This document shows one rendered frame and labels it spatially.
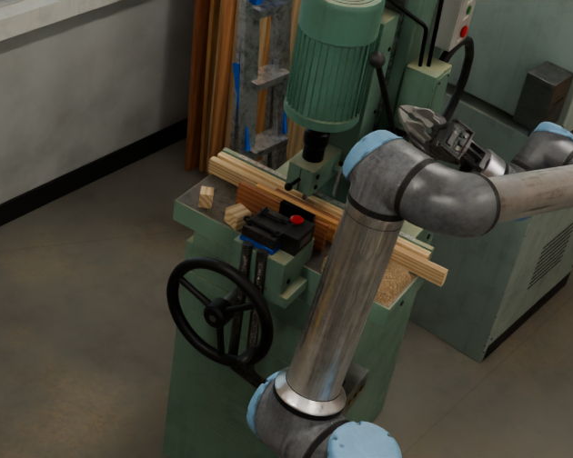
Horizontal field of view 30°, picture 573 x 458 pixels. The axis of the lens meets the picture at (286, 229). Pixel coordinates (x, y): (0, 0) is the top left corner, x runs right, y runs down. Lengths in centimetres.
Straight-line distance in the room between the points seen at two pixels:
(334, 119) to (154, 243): 165
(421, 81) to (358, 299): 70
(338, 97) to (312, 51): 12
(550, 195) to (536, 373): 175
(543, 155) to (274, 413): 79
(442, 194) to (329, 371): 46
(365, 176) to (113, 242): 213
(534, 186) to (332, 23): 56
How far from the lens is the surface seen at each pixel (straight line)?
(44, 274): 376
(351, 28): 227
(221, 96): 405
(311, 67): 233
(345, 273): 197
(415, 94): 254
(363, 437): 213
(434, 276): 252
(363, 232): 192
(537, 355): 384
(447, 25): 256
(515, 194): 197
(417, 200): 183
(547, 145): 236
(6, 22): 348
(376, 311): 244
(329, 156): 256
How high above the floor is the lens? 246
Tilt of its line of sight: 37 degrees down
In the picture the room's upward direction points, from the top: 11 degrees clockwise
